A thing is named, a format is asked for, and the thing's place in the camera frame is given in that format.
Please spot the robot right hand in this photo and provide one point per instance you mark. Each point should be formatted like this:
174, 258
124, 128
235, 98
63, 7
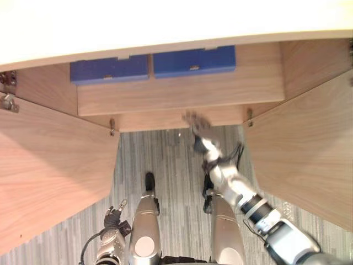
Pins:
199, 123

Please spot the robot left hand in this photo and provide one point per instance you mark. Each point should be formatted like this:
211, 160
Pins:
112, 218

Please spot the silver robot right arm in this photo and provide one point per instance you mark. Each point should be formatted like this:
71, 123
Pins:
248, 201

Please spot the wooden cabinet shelf board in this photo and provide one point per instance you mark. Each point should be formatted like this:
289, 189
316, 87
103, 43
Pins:
179, 96

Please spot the metal door hinge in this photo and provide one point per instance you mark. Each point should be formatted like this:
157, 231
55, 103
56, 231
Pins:
112, 127
8, 91
250, 117

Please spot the blue file folder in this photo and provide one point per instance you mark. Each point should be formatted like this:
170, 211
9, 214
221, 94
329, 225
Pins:
193, 62
110, 69

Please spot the wooden cabinet door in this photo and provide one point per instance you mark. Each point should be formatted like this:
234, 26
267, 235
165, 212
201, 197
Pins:
303, 154
52, 163

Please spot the light wood office cabinet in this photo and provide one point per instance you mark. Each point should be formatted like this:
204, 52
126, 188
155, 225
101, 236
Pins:
176, 25

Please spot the silver robot left leg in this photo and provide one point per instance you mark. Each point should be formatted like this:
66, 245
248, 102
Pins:
144, 229

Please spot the silver robot leg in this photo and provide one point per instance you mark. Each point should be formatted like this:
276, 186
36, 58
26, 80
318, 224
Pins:
227, 232
144, 229

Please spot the dark robot left foot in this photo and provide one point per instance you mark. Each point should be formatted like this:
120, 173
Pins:
149, 180

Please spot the dark robot foot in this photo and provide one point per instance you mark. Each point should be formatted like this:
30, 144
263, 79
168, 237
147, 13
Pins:
149, 180
207, 185

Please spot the dark robot right foot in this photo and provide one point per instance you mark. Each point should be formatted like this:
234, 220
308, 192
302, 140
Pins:
207, 185

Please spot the dark robot pelvis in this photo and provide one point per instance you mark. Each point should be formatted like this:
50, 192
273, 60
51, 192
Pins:
184, 260

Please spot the silver robot right leg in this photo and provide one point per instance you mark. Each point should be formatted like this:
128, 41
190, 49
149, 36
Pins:
227, 232

